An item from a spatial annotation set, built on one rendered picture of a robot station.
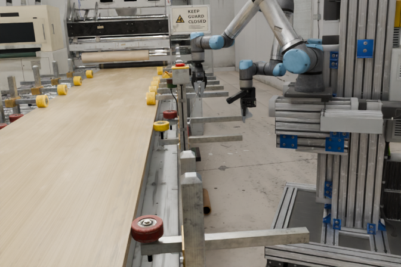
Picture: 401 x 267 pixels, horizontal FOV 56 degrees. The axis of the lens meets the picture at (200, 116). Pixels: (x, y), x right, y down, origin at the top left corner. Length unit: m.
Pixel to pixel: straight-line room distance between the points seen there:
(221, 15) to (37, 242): 10.41
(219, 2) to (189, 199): 10.62
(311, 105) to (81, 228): 1.30
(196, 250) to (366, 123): 1.31
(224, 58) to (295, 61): 9.45
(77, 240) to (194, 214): 0.42
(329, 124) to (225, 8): 9.51
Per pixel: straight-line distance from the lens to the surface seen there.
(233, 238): 1.02
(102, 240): 0.97
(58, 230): 1.05
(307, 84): 1.93
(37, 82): 3.15
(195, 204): 0.63
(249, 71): 2.14
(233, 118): 2.19
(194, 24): 4.60
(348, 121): 1.84
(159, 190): 1.85
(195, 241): 0.66
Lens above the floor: 1.39
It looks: 14 degrees down
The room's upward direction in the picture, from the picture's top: 2 degrees counter-clockwise
